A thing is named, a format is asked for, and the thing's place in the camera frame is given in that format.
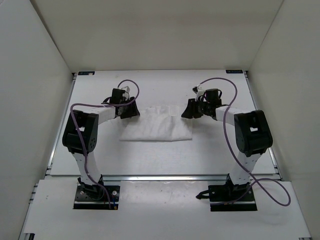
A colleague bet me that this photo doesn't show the aluminium table edge rail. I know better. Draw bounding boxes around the aluminium table edge rail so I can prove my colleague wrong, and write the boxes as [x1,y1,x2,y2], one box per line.
[44,174,233,183]

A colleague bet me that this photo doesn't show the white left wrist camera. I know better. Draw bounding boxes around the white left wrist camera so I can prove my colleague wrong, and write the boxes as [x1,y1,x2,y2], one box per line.
[120,86,131,95]

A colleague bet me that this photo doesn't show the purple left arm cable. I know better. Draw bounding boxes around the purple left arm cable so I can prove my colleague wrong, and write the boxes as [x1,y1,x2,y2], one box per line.
[69,79,140,210]

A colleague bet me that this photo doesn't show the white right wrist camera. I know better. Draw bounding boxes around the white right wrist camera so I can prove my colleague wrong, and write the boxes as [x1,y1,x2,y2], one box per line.
[192,85,205,102]

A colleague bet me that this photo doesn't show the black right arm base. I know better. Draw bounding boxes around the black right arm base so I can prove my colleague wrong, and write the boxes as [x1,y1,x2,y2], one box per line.
[196,175,258,212]

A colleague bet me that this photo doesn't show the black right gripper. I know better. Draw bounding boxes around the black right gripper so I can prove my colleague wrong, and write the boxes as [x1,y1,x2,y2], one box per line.
[181,98,211,119]

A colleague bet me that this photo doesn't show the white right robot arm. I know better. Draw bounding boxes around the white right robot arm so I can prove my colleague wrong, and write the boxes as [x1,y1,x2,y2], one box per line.
[181,87,273,200]

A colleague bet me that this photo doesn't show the corner table label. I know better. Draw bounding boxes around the corner table label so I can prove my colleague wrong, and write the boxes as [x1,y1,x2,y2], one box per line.
[225,69,243,74]
[77,71,95,76]

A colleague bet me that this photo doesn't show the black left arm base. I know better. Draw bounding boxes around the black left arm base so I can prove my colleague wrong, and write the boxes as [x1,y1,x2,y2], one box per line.
[73,177,121,211]

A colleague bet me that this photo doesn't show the left corner table label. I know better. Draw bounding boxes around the left corner table label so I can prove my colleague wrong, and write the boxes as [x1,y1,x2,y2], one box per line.
[77,71,95,76]

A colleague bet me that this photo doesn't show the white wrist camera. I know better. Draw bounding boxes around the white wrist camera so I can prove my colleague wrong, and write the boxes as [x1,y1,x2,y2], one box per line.
[120,86,131,95]
[192,85,205,102]

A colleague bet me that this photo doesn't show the white front cover board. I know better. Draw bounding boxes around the white front cover board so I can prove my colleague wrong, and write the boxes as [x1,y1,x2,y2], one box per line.
[24,179,310,240]

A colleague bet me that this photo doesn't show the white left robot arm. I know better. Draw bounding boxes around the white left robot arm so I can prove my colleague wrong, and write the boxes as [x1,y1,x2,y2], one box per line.
[62,86,140,199]

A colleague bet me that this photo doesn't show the right corner table label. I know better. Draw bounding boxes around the right corner table label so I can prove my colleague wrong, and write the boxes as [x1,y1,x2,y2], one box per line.
[225,69,243,74]

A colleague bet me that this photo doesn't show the white pleated skirt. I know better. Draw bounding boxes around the white pleated skirt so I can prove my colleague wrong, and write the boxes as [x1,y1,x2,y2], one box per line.
[119,105,193,142]

